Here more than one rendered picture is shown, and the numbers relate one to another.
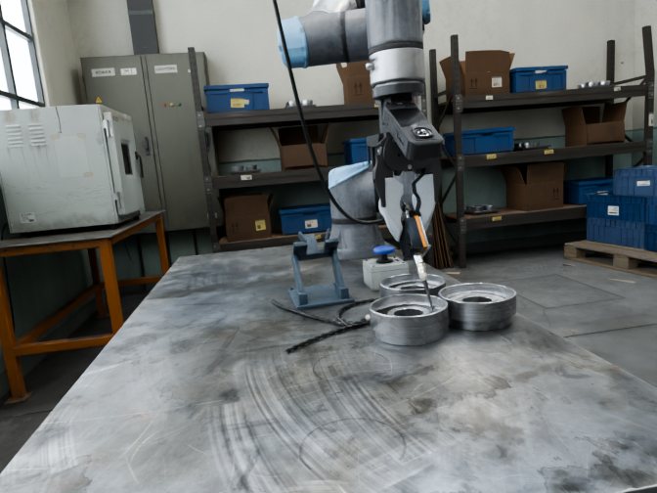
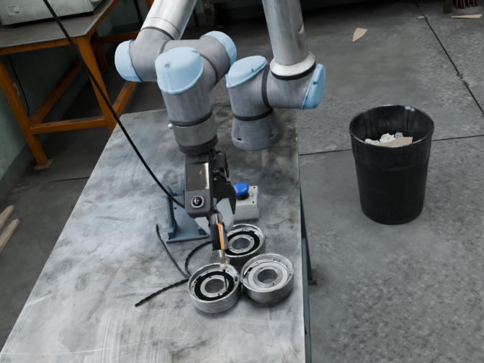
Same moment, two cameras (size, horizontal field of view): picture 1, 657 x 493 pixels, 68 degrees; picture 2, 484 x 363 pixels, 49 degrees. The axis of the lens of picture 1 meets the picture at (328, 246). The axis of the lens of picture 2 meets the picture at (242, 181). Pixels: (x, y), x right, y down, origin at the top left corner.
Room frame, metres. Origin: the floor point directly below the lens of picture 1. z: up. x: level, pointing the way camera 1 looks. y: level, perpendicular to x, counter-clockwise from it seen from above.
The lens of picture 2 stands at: (-0.05, -0.44, 1.59)
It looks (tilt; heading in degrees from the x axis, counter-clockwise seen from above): 35 degrees down; 19
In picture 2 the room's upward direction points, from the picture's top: 12 degrees counter-clockwise
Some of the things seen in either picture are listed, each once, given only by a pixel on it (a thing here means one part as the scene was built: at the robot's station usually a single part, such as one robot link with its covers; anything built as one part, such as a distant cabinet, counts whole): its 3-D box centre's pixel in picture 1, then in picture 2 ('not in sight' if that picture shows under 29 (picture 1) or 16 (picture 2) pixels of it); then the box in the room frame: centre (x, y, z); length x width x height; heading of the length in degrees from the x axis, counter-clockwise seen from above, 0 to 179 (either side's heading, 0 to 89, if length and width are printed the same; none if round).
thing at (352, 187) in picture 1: (354, 189); (251, 84); (1.24, -0.08, 0.97); 0.13 x 0.12 x 0.14; 80
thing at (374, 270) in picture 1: (384, 271); (243, 201); (0.91, -0.10, 0.82); 0.08 x 0.07 x 0.05; 8
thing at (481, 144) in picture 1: (477, 142); not in sight; (4.59, -1.46, 1.11); 0.52 x 0.38 x 0.22; 98
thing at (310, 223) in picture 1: (309, 218); not in sight; (4.36, 0.15, 0.56); 0.52 x 0.38 x 0.22; 95
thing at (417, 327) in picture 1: (408, 319); (214, 288); (0.63, -0.10, 0.82); 0.10 x 0.10 x 0.04
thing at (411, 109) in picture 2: not in sight; (391, 167); (1.90, -0.45, 0.21); 0.34 x 0.34 x 0.43
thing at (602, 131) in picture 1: (593, 124); not in sight; (4.74, -2.61, 1.19); 0.45 x 0.40 x 0.37; 93
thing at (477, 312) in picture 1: (476, 305); (268, 279); (0.66, -0.20, 0.82); 0.10 x 0.10 x 0.04
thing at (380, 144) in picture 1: (398, 131); (204, 163); (0.71, -0.11, 1.07); 0.09 x 0.08 x 0.12; 11
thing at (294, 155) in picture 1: (301, 147); not in sight; (4.34, 0.17, 1.19); 0.52 x 0.42 x 0.38; 98
